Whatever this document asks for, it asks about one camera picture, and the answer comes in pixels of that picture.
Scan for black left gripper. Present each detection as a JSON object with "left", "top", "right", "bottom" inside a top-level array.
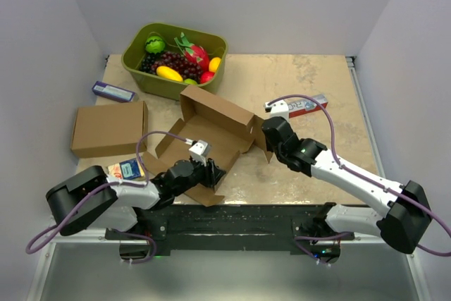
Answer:
[{"left": 173, "top": 155, "right": 226, "bottom": 197}]

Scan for olive green plastic bin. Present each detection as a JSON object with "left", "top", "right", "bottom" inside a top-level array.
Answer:
[{"left": 122, "top": 23, "right": 228, "bottom": 99}]

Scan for pink toy dragon fruit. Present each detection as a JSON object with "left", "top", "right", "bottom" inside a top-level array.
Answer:
[{"left": 174, "top": 32, "right": 210, "bottom": 71}]

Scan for green toy melon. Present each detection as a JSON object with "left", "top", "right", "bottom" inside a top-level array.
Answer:
[{"left": 144, "top": 35, "right": 166, "bottom": 54}]

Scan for orange toy fruit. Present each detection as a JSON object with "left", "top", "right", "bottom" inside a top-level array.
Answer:
[{"left": 209, "top": 57, "right": 221, "bottom": 73}]

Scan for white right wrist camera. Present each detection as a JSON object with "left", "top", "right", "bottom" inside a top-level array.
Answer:
[{"left": 264, "top": 100, "right": 290, "bottom": 121}]

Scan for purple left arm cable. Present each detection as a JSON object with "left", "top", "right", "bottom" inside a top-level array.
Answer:
[{"left": 25, "top": 130, "right": 187, "bottom": 255}]

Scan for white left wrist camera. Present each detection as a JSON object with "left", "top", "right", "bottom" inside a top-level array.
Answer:
[{"left": 185, "top": 139, "right": 211, "bottom": 166}]

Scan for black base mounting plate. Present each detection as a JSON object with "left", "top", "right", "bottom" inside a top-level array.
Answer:
[{"left": 105, "top": 203, "right": 341, "bottom": 263}]

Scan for purple rectangular box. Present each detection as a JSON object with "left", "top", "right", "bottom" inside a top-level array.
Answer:
[{"left": 92, "top": 81, "right": 137, "bottom": 103}]

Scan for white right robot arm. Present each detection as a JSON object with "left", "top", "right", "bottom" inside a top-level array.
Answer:
[{"left": 261, "top": 117, "right": 431, "bottom": 254}]

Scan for closed brown cardboard box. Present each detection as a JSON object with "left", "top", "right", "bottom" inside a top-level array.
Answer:
[{"left": 70, "top": 101, "right": 149, "bottom": 159}]

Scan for red toy apple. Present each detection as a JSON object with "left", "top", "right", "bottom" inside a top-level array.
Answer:
[{"left": 199, "top": 71, "right": 215, "bottom": 84}]

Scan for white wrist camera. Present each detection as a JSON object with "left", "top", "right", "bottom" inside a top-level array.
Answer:
[
  {"left": 185, "top": 139, "right": 211, "bottom": 166},
  {"left": 264, "top": 100, "right": 290, "bottom": 121}
]

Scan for red white snack packet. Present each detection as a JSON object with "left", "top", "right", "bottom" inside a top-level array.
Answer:
[{"left": 288, "top": 94, "right": 328, "bottom": 118}]

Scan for black toy grapes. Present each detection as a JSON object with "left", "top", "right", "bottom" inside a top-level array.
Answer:
[{"left": 139, "top": 54, "right": 159, "bottom": 75}]

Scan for green toy lime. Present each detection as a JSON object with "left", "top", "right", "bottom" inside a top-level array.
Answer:
[{"left": 184, "top": 78, "right": 198, "bottom": 85}]

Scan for dark purple toy grapes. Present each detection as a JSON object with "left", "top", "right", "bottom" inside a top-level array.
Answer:
[{"left": 155, "top": 51, "right": 204, "bottom": 84}]

